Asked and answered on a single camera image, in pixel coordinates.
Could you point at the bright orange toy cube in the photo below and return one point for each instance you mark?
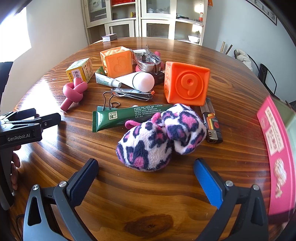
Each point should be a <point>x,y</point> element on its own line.
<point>187,83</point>

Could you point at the pink tin container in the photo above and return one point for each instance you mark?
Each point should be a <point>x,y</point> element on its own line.
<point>275,150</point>

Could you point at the green white carton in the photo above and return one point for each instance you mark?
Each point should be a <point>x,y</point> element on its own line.
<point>101,70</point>

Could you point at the white tube with round cap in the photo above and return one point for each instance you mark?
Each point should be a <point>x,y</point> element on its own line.
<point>143,81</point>

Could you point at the framed wall painting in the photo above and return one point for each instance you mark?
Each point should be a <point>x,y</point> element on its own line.
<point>266,12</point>

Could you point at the white ointment tube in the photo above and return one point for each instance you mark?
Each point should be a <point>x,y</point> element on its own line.
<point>105,80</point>

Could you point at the orange hanging item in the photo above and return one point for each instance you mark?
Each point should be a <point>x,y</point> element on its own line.
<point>209,2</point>

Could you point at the yellow green small box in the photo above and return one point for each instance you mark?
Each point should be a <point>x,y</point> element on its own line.
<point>79,69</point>

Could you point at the brown bottle with silver cap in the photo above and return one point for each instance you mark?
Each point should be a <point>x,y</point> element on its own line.
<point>159,78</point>

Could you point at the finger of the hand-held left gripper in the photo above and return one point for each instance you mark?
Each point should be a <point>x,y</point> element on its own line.
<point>25,113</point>
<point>49,120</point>

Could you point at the small card deck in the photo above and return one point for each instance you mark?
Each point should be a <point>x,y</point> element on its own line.
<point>109,37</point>

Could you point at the person's left hand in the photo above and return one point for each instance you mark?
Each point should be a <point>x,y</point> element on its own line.
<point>15,163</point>

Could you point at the pink knot candle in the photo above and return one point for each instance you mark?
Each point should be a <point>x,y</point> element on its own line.
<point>74,91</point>

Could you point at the teal binder clip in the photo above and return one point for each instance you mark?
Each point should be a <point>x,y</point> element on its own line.
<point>103,108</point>

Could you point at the leopard print fleece mitten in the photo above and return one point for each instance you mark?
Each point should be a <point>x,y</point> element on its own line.
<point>185,129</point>
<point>143,146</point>

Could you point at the pink plastic object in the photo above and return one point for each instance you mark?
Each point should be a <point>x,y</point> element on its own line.
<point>158,53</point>

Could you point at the pile of red packets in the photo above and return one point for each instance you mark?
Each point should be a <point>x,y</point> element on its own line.
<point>122,1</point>

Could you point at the dark stick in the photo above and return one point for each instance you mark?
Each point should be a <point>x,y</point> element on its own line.
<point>229,49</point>

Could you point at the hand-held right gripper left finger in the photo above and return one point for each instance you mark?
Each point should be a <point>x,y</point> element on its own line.
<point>84,183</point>

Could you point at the white printed box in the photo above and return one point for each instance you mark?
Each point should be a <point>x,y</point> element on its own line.
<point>94,8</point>

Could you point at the shiny metal tool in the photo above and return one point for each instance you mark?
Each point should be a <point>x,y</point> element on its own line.
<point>149,61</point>

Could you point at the light orange toy cube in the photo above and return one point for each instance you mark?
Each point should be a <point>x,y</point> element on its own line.
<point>118,61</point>

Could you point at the white bowl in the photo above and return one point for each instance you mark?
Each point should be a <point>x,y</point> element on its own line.
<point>193,39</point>

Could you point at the black metal chair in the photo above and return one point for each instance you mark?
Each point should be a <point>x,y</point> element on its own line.
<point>264,74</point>
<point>254,61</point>

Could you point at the beige padded jacket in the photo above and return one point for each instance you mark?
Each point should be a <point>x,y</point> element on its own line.
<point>242,58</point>

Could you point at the green tube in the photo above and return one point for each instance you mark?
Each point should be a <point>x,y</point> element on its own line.
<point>120,117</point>

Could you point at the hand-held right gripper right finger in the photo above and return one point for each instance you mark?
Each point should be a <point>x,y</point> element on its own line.
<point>208,183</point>

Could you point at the red capped bottle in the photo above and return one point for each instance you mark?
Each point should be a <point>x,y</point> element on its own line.
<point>201,17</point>

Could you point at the black orange lighter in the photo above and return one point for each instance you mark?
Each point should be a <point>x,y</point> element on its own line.
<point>212,126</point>

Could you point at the metal nail clipper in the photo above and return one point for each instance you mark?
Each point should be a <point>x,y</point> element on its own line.
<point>134,93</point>

